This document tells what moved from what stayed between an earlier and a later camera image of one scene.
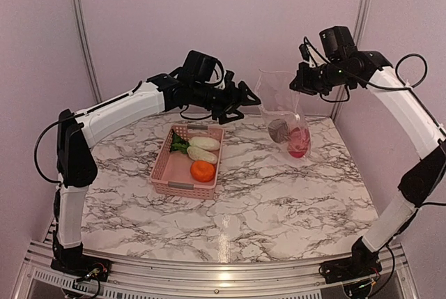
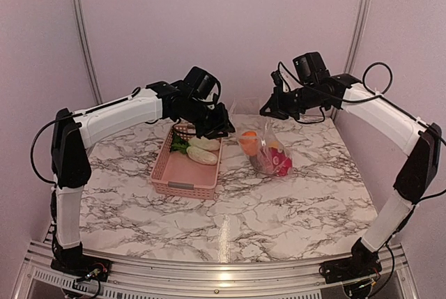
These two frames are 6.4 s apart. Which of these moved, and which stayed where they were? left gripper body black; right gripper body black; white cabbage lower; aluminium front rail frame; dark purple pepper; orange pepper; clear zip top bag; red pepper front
Moved: orange pepper; dark purple pepper; right gripper body black; clear zip top bag; red pepper front; left gripper body black
Stayed: aluminium front rail frame; white cabbage lower
